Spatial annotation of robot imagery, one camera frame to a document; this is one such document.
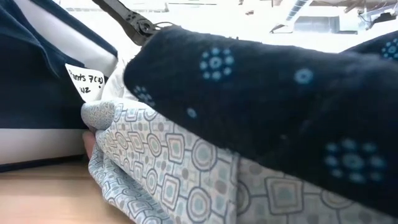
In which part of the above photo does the light blue patterned cloth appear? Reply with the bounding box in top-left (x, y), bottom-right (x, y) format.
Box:
top-left (80, 98), bottom-right (398, 224)

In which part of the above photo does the dark navy dotted cloth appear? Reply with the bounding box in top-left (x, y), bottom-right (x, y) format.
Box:
top-left (123, 25), bottom-right (398, 218)

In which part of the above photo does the white cloth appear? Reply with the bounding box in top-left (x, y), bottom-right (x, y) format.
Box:
top-left (101, 58), bottom-right (137, 102)

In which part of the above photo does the white handwritten label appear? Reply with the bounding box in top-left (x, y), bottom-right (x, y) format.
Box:
top-left (64, 63), bottom-right (106, 103)

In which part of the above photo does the navy fabric bin white stripe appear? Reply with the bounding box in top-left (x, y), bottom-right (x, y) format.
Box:
top-left (0, 0), bottom-right (119, 174)

